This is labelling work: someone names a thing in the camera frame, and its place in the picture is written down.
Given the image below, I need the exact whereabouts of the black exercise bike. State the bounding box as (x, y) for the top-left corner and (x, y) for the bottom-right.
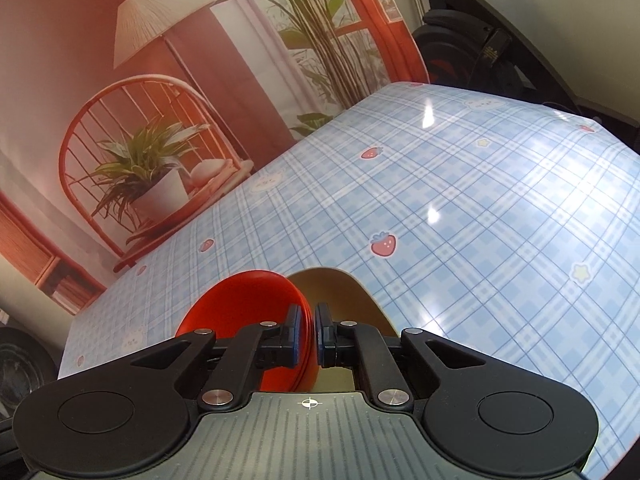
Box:
(412, 0), (639, 136)

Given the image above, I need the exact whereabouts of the tan beige bowl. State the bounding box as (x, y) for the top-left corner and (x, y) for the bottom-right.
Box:
(288, 268), (397, 393)

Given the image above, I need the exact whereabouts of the blue plaid tablecloth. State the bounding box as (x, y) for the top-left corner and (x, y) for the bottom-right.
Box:
(61, 84), (639, 479)

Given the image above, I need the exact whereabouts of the printed room backdrop cloth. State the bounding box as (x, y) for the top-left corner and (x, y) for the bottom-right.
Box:
(0, 0), (432, 317)

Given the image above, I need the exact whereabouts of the dark front-load washing machine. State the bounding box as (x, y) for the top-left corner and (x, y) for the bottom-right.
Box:
(0, 326), (58, 420)

